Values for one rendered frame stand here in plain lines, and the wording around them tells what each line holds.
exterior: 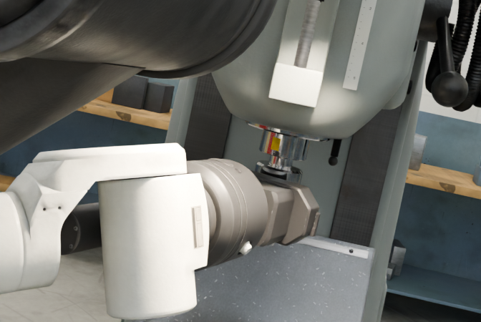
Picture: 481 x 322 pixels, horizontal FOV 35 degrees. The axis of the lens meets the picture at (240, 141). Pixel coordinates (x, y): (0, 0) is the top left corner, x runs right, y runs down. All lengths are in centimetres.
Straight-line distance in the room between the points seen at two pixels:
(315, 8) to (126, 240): 24
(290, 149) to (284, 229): 8
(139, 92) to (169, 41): 428
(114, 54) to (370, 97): 45
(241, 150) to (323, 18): 54
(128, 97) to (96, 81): 428
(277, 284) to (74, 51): 92
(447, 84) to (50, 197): 33
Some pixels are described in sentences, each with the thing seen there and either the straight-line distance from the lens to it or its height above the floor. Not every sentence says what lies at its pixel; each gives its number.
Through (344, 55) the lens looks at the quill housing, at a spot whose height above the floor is 139.
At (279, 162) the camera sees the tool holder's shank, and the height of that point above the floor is 127.
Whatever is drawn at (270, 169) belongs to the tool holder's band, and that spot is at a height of 127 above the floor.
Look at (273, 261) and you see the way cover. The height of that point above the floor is 108.
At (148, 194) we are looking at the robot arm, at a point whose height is 127.
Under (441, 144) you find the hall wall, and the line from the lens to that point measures 504.
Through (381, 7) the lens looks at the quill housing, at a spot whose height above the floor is 143.
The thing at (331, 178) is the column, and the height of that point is 121.
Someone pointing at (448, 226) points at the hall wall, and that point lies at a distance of 513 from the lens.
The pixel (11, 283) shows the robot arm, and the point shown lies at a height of 120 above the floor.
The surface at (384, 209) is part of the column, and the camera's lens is 115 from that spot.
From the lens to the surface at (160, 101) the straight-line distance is 454.
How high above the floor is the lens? 138
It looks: 7 degrees down
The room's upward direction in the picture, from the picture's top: 12 degrees clockwise
